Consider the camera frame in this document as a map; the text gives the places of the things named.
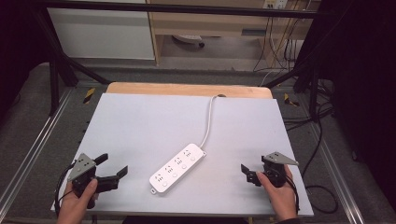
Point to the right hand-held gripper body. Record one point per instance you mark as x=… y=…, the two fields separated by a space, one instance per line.
x=274 y=169

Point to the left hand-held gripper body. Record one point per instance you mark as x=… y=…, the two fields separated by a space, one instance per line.
x=81 y=166

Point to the person's right hand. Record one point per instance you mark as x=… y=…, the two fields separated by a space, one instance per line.
x=280 y=197

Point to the person's left hand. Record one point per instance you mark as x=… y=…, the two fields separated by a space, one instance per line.
x=76 y=203

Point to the yellow black tape strip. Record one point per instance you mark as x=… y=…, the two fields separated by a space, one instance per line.
x=290 y=100
x=88 y=95

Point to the white cabinet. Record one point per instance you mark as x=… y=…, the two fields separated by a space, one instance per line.
x=102 y=32

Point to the wooden desk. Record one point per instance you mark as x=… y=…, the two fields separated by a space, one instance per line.
x=211 y=25

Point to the aluminium floor rail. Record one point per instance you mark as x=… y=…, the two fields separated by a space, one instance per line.
x=34 y=149
x=337 y=177

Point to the black metal frame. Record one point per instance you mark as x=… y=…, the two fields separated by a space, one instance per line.
x=59 y=71

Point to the white wall socket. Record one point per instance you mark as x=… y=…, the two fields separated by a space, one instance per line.
x=275 y=3

